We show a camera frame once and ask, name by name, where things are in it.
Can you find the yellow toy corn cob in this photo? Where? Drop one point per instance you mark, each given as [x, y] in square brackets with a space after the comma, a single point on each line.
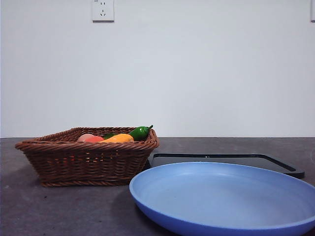
[120, 138]

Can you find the blue round plate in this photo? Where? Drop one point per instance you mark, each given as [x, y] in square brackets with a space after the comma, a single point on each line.
[221, 196]

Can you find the brown wicker basket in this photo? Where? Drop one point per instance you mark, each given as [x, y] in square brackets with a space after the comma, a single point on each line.
[81, 162]

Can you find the green toy pepper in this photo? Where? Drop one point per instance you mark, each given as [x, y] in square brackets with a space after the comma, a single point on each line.
[139, 132]

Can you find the pale toy egg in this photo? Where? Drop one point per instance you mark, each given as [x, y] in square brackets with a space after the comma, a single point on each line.
[85, 137]

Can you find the black rectangular tray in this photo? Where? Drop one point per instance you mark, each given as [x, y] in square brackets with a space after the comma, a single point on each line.
[292, 171]

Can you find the white wall socket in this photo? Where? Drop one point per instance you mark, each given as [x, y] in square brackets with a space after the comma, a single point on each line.
[103, 11]

